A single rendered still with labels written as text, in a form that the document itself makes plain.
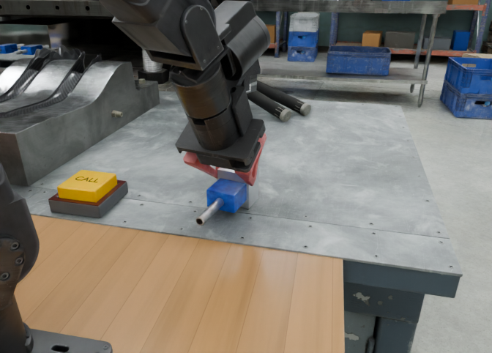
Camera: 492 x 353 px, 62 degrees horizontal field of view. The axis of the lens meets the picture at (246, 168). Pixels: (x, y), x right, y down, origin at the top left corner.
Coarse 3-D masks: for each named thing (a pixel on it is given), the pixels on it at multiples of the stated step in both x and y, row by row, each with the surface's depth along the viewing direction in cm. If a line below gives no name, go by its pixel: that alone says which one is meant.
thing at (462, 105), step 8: (448, 88) 385; (440, 96) 409; (448, 96) 385; (456, 96) 362; (464, 96) 350; (472, 96) 349; (480, 96) 348; (488, 96) 347; (448, 104) 383; (456, 104) 360; (464, 104) 354; (472, 104) 352; (480, 104) 394; (488, 104) 349; (456, 112) 357; (464, 112) 356; (472, 112) 355; (480, 112) 354; (488, 112) 353
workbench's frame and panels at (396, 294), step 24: (360, 264) 49; (360, 288) 56; (384, 288) 55; (408, 288) 48; (432, 288) 48; (456, 288) 47; (360, 312) 57; (384, 312) 56; (408, 312) 56; (360, 336) 61; (384, 336) 58; (408, 336) 57
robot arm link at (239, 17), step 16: (192, 16) 37; (208, 16) 38; (224, 16) 44; (240, 16) 45; (256, 16) 46; (192, 32) 37; (208, 32) 39; (224, 32) 42; (240, 32) 45; (256, 32) 46; (192, 48) 38; (208, 48) 39; (240, 48) 45; (256, 48) 46; (176, 64) 42; (192, 64) 40; (208, 64) 40; (240, 64) 45
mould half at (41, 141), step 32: (64, 64) 90; (96, 64) 89; (128, 64) 92; (32, 96) 83; (96, 96) 81; (128, 96) 93; (0, 128) 64; (32, 128) 65; (64, 128) 72; (96, 128) 82; (0, 160) 64; (32, 160) 66; (64, 160) 73
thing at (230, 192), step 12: (228, 180) 58; (240, 180) 58; (216, 192) 55; (228, 192) 55; (240, 192) 56; (252, 192) 59; (216, 204) 54; (228, 204) 55; (240, 204) 57; (252, 204) 60; (204, 216) 51
